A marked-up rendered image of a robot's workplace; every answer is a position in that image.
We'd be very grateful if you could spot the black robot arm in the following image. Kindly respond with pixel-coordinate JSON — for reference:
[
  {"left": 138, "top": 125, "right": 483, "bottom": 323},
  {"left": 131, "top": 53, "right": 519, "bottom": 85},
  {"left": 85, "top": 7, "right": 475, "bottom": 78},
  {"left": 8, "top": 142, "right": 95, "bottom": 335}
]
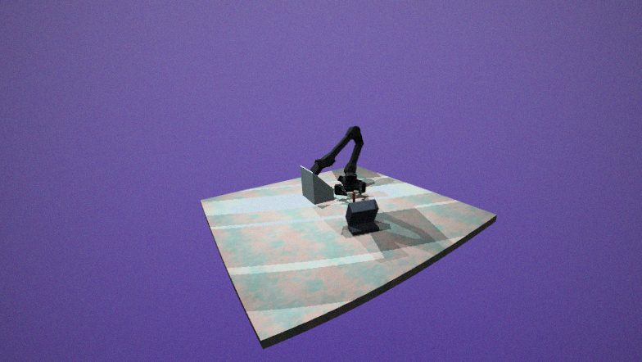
[{"left": 310, "top": 125, "right": 364, "bottom": 186}]

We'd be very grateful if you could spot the grey sloped panel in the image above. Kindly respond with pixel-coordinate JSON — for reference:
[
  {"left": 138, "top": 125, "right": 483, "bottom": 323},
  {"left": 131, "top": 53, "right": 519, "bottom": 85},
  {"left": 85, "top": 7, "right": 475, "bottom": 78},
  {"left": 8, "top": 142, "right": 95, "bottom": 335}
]
[{"left": 346, "top": 199, "right": 379, "bottom": 236}]

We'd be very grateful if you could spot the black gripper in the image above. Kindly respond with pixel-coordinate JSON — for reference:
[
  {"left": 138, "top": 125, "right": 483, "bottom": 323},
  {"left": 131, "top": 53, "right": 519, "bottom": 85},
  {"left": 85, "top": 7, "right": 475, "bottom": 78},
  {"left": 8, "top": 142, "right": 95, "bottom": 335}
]
[{"left": 334, "top": 181, "right": 366, "bottom": 196}]

